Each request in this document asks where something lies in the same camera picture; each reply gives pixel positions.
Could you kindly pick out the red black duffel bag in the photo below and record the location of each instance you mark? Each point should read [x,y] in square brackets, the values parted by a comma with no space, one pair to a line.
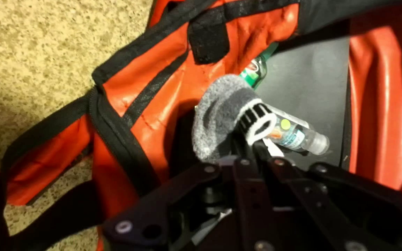
[154,78]

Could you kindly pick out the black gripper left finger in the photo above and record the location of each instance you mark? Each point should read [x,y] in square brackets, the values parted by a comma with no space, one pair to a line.
[247,209]

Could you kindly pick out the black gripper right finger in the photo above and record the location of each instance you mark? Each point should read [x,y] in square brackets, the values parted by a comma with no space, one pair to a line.
[341,209]

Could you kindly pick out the white grey Puma sock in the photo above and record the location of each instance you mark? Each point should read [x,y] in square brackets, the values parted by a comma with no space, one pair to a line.
[219,116]

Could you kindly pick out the small clear bottle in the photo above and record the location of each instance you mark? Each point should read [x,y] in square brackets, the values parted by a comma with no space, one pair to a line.
[303,136]

